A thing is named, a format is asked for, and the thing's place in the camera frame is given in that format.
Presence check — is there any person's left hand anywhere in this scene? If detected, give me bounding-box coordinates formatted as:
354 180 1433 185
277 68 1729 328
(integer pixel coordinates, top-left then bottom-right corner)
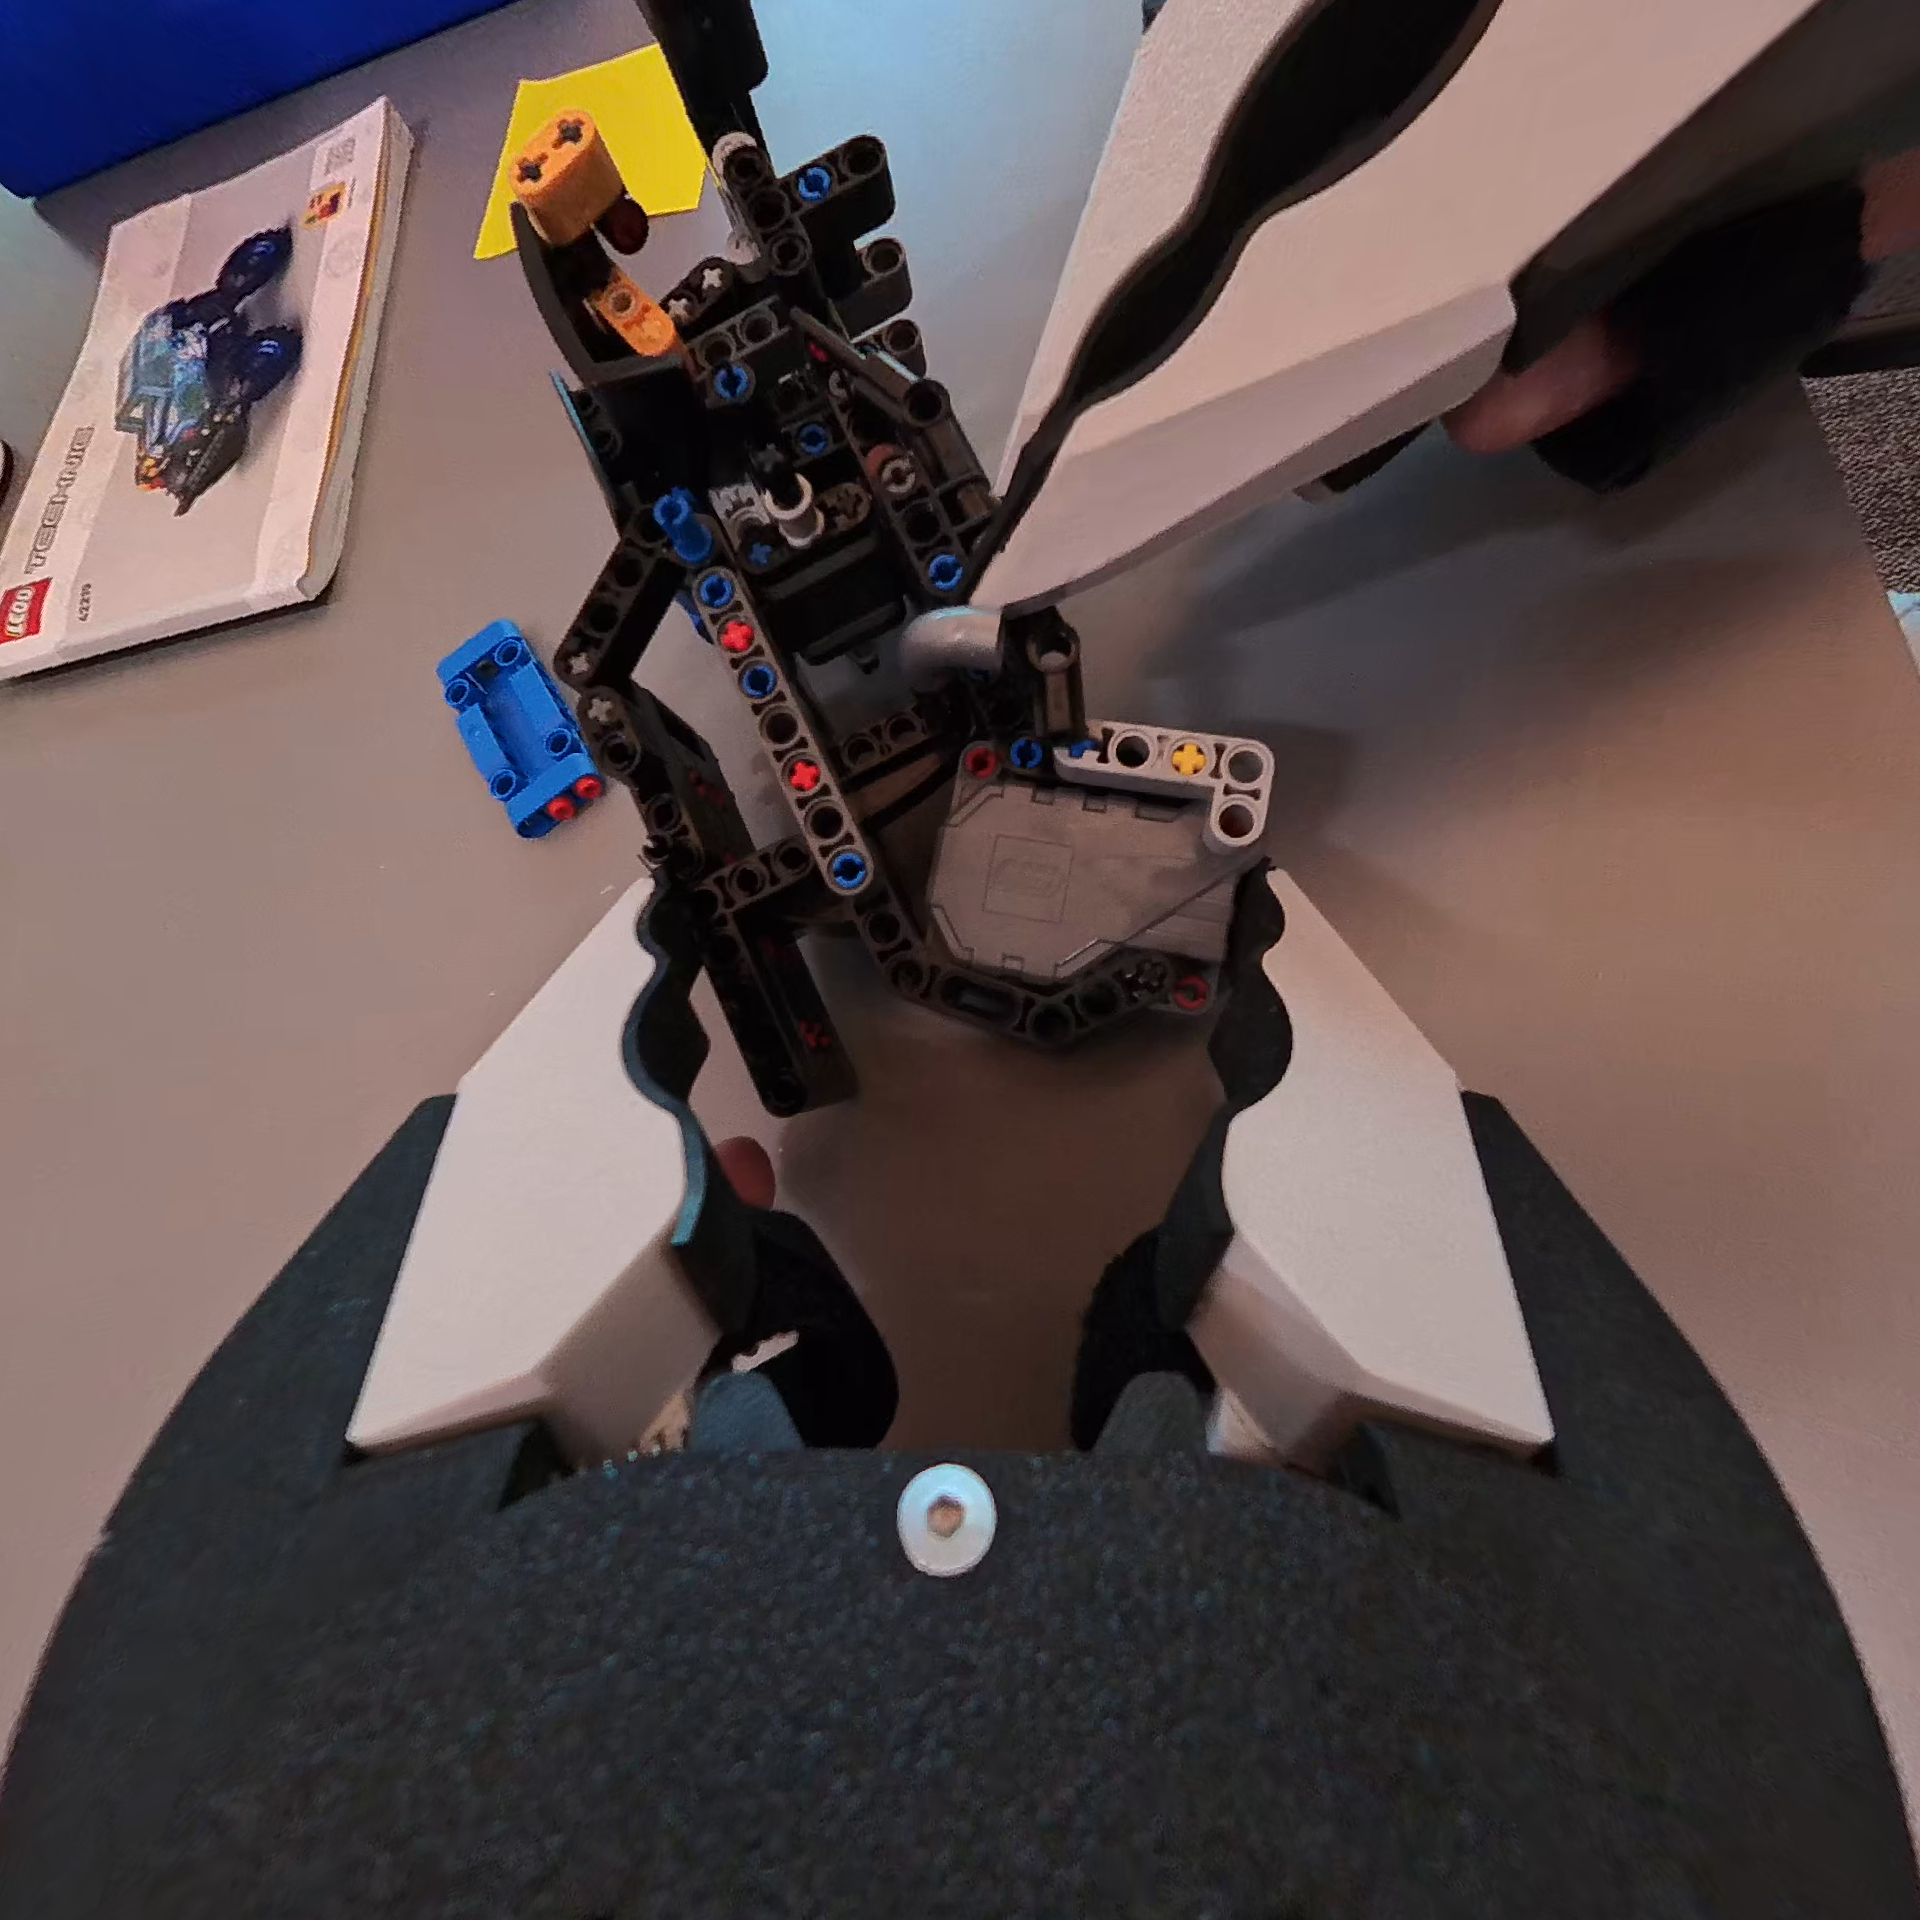
713 1135 903 1444

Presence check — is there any yellow sticky note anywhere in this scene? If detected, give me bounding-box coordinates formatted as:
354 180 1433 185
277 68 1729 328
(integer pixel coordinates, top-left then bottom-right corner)
472 40 711 260

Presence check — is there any blue lego set box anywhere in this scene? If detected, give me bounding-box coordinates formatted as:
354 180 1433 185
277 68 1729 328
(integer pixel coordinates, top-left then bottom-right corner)
0 0 707 201

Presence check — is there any black lego technic model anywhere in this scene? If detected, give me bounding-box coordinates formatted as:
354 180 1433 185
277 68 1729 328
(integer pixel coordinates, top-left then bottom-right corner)
511 0 1281 1125

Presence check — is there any lego instruction booklet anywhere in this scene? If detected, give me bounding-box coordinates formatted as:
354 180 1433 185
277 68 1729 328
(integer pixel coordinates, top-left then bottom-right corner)
0 96 417 685

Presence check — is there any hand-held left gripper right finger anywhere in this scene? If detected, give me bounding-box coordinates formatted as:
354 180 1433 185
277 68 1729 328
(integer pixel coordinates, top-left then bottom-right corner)
1181 861 1557 1471

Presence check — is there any blue lego piece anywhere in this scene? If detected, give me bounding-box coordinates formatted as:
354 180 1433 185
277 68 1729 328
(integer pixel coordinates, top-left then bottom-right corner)
434 617 607 839

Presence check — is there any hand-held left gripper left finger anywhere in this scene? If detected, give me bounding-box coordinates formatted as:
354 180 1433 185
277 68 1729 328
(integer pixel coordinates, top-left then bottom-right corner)
346 878 769 1471

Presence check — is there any person's right hand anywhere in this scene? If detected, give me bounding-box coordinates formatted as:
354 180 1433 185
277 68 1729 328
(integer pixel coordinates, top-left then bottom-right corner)
1443 146 1920 500

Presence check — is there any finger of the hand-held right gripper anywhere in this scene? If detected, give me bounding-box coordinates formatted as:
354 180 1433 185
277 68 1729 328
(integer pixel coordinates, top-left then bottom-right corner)
977 0 1920 618
989 0 1419 505

